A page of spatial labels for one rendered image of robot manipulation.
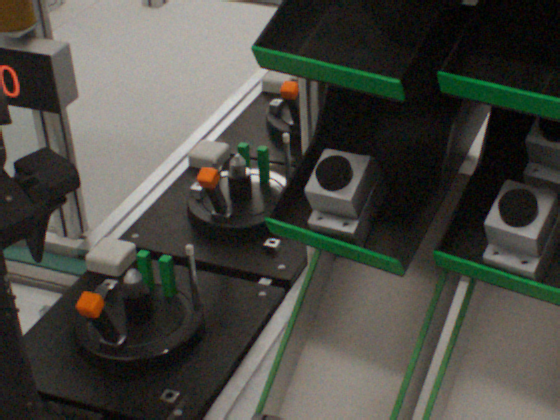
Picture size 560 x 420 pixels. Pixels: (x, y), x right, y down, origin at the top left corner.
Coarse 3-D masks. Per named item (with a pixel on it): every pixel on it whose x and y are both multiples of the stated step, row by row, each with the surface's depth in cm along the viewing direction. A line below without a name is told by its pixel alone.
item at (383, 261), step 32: (448, 32) 98; (352, 96) 95; (416, 96) 94; (448, 96) 93; (320, 128) 91; (352, 128) 94; (384, 128) 93; (416, 128) 92; (448, 128) 91; (480, 128) 90; (384, 160) 91; (416, 160) 90; (448, 160) 86; (288, 192) 89; (416, 192) 88; (288, 224) 86; (384, 224) 87; (416, 224) 83; (352, 256) 85; (384, 256) 82
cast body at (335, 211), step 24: (336, 168) 82; (360, 168) 83; (312, 192) 83; (336, 192) 82; (360, 192) 83; (384, 192) 87; (312, 216) 85; (336, 216) 84; (360, 216) 84; (360, 240) 85
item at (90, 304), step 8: (96, 288) 103; (104, 288) 103; (88, 296) 101; (96, 296) 101; (104, 296) 102; (80, 304) 101; (88, 304) 100; (96, 304) 101; (104, 304) 102; (80, 312) 101; (88, 312) 100; (96, 312) 101; (104, 312) 103; (96, 320) 103; (104, 320) 103; (96, 328) 104; (104, 328) 104; (112, 328) 105; (104, 336) 105; (112, 336) 105
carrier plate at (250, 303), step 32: (224, 288) 118; (256, 288) 118; (64, 320) 114; (224, 320) 113; (256, 320) 113; (32, 352) 109; (64, 352) 109; (192, 352) 109; (224, 352) 109; (64, 384) 105; (96, 384) 105; (128, 384) 105; (160, 384) 105; (192, 384) 105; (224, 384) 106; (128, 416) 101; (160, 416) 101; (192, 416) 101
